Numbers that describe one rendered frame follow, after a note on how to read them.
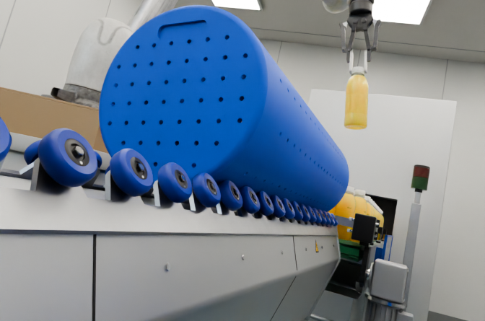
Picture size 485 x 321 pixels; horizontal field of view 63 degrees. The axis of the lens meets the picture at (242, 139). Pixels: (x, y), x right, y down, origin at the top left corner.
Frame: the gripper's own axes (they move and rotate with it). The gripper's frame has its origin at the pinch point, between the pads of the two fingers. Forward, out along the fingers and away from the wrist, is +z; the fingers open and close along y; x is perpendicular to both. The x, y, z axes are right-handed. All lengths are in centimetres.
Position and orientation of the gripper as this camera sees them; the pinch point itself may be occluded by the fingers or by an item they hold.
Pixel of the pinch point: (358, 62)
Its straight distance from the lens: 135.4
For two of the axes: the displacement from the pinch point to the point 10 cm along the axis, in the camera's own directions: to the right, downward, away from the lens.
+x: 3.6, 1.9, 9.1
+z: -0.9, 9.8, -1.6
